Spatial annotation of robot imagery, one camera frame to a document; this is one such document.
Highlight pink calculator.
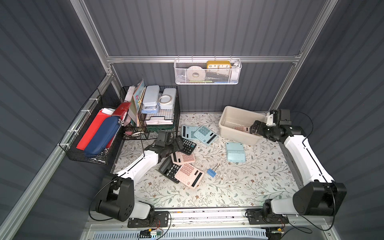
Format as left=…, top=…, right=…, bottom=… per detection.
left=171, top=152, right=196, bottom=166
left=175, top=164, right=204, bottom=189
left=234, top=127, right=250, bottom=134

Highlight black calculator front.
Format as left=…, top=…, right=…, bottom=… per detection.
left=158, top=156, right=180, bottom=184

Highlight black calculator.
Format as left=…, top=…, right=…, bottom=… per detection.
left=158, top=156, right=180, bottom=184
left=180, top=138, right=197, bottom=156

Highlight teal calculator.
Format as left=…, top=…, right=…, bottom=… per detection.
left=181, top=125, right=200, bottom=141
left=194, top=126, right=218, bottom=146

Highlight pink calculator front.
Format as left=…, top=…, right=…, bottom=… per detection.
left=175, top=164, right=204, bottom=189

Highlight teal calculator face down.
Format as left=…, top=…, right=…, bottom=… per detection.
left=226, top=143, right=246, bottom=163

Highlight beige plastic storage box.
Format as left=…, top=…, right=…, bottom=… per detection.
left=219, top=106, right=267, bottom=146

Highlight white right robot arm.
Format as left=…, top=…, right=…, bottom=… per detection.
left=250, top=110, right=347, bottom=217

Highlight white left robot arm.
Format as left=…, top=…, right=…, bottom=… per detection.
left=89, top=131, right=184, bottom=222

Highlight black calculator back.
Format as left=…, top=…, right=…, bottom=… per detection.
left=180, top=138, right=197, bottom=156

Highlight floral table mat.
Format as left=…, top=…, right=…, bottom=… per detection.
left=112, top=112, right=301, bottom=209

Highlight blue binder clip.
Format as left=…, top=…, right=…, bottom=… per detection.
left=207, top=164, right=219, bottom=178

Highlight white pencil case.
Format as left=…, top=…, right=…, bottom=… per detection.
left=142, top=85, right=160, bottom=108

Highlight colourful books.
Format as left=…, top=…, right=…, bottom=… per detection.
left=128, top=79, right=146, bottom=127

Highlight red folder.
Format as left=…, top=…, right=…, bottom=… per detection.
left=76, top=102, right=131, bottom=151

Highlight blue pencil pouch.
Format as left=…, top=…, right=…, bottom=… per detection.
left=84, top=116, right=121, bottom=158

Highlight white tape roll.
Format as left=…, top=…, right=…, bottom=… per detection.
left=186, top=66, right=206, bottom=82

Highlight yellow clock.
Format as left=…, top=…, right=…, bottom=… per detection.
left=207, top=60, right=232, bottom=69

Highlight small circuit board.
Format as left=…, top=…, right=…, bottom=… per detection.
left=138, top=229, right=164, bottom=240

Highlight black wire desk organizer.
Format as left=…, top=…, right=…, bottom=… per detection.
left=123, top=86, right=180, bottom=141

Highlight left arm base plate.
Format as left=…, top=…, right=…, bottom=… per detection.
left=127, top=211, right=170, bottom=228

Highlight white wire wall basket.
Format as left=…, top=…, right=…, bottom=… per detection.
left=174, top=58, right=243, bottom=85

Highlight black wire side basket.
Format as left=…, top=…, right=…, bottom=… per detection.
left=59, top=90, right=124, bottom=165

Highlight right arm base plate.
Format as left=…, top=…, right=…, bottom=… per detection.
left=245, top=209, right=289, bottom=226

